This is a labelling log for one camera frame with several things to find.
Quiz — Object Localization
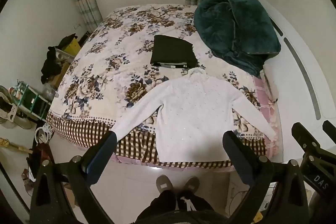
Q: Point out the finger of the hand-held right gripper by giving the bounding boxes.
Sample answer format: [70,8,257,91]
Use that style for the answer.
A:
[291,122,322,154]
[322,120,336,138]

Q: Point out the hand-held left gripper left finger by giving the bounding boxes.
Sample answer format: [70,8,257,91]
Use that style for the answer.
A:
[29,131,118,224]

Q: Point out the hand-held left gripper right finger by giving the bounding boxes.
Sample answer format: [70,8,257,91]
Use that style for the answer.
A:
[222,130,310,224]

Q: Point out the white knitted sweater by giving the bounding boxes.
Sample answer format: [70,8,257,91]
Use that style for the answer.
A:
[112,68,279,163]

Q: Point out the white bed headboard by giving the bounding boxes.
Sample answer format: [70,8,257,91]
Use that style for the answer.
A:
[249,0,336,135]

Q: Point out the person's right shoe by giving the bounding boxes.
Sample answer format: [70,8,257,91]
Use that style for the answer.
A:
[184,176,201,192]

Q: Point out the person's shoe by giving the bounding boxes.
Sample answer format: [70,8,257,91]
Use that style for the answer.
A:
[184,176,201,192]
[156,175,174,192]

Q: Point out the person's left shoe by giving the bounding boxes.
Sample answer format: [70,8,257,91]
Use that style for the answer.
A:
[156,175,174,192]

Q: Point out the person's black trousers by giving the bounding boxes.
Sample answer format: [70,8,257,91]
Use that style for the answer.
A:
[136,189,231,224]

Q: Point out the wooden stick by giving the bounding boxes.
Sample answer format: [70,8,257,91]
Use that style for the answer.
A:
[0,137,34,154]

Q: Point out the green storage rack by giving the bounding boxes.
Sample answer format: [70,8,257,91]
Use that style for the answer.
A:
[16,80,53,120]

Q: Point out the floral bed blanket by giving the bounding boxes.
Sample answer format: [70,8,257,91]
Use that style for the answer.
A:
[47,4,281,169]

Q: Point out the white floor fan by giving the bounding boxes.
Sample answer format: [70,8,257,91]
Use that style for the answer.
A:
[0,85,32,130]

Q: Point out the yellow box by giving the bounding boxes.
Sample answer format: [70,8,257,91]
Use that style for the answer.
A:
[59,34,82,57]

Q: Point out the black folded garment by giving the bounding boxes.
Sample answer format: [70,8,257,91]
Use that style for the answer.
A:
[150,34,198,69]

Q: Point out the dark green plush blanket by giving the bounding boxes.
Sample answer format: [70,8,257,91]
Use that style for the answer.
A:
[194,0,281,77]

